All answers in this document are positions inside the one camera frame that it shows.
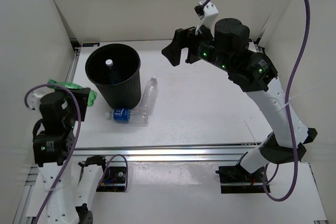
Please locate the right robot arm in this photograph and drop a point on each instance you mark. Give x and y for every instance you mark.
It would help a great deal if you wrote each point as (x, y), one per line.
(227, 49)

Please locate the blue tinted bottle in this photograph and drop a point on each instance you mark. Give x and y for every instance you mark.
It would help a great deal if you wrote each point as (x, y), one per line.
(113, 72)

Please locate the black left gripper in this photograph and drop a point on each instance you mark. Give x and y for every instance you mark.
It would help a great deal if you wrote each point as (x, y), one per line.
(82, 95)

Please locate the black ribbed waste bin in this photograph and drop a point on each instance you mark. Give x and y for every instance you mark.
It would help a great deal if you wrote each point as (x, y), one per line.
(126, 94)

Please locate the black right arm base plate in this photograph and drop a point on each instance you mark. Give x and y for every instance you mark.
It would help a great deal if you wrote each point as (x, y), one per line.
(235, 180)

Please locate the blue label clear bottle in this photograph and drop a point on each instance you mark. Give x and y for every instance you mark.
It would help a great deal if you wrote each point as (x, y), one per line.
(128, 116)

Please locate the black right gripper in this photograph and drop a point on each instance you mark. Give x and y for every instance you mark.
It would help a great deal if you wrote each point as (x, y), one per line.
(187, 39)

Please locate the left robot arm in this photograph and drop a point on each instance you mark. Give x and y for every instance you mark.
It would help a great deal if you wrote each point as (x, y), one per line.
(55, 137)

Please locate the clear unlabeled plastic bottle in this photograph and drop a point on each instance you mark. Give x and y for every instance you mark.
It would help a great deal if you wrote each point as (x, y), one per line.
(148, 100)

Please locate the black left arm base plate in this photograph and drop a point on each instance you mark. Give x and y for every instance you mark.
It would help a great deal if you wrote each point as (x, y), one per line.
(114, 180)

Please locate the aluminium table edge rail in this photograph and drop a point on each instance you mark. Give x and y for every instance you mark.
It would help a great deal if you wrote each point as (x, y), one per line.
(172, 153)

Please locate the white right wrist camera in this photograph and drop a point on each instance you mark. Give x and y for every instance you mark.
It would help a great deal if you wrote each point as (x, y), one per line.
(206, 14)

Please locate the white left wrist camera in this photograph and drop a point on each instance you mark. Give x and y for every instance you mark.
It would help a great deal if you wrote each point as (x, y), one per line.
(33, 100)

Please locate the green plastic bottle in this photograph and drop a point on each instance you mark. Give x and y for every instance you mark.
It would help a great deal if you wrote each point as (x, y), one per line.
(70, 85)

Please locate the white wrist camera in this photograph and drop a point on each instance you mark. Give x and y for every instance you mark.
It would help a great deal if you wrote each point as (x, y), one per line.
(206, 14)
(33, 100)

